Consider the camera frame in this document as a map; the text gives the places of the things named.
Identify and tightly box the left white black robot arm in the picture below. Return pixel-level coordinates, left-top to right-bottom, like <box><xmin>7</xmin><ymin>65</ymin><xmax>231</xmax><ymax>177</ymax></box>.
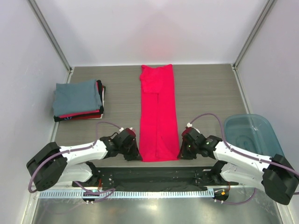
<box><xmin>26</xmin><ymin>128</ymin><xmax>142</xmax><ymax>193</ymax></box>

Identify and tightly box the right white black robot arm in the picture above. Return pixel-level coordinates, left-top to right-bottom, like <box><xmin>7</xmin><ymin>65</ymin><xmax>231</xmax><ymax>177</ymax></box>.
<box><xmin>178</xmin><ymin>127</ymin><xmax>299</xmax><ymax>205</ymax></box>

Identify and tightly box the blue plastic bin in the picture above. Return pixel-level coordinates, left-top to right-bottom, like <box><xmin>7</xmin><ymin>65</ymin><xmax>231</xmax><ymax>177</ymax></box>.
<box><xmin>224</xmin><ymin>114</ymin><xmax>284</xmax><ymax>157</ymax></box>

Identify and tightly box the folded grey-blue t shirt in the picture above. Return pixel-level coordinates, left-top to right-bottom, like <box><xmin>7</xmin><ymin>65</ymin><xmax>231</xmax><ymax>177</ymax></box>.
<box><xmin>53</xmin><ymin>79</ymin><xmax>102</xmax><ymax>117</ymax></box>

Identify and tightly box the folded black t shirt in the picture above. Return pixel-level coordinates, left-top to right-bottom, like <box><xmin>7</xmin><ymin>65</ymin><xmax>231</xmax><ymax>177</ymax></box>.
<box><xmin>53</xmin><ymin>80</ymin><xmax>106</xmax><ymax>122</ymax></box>

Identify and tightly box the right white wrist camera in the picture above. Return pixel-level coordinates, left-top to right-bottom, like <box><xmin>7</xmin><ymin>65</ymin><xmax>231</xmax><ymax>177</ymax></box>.
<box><xmin>186</xmin><ymin>123</ymin><xmax>201</xmax><ymax>133</ymax></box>

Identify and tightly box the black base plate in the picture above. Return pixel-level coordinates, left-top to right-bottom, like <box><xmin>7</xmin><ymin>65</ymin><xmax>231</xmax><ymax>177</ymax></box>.
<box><xmin>80</xmin><ymin>166</ymin><xmax>228</xmax><ymax>192</ymax></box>

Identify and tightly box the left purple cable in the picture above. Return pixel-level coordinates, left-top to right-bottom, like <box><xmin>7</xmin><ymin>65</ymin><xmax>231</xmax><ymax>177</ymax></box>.
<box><xmin>28</xmin><ymin>121</ymin><xmax>125</xmax><ymax>203</ymax></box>

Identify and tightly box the slotted cable duct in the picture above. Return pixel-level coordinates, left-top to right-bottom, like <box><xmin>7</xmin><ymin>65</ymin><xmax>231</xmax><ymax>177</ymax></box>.
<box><xmin>39</xmin><ymin>189</ymin><xmax>214</xmax><ymax>200</ymax></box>

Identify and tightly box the left aluminium frame post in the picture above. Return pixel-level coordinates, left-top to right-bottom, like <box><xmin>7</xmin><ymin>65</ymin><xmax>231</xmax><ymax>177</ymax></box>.
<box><xmin>27</xmin><ymin>0</ymin><xmax>72</xmax><ymax>74</ymax></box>

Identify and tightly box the aluminium frame post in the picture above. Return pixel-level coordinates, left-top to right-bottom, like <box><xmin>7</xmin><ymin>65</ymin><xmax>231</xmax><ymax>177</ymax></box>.
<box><xmin>27</xmin><ymin>0</ymin><xmax>72</xmax><ymax>74</ymax></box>
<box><xmin>232</xmin><ymin>0</ymin><xmax>277</xmax><ymax>70</ymax></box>

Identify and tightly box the right aluminium frame post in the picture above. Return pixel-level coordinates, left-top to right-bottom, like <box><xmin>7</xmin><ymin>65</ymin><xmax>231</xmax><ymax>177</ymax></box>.
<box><xmin>232</xmin><ymin>0</ymin><xmax>277</xmax><ymax>70</ymax></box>

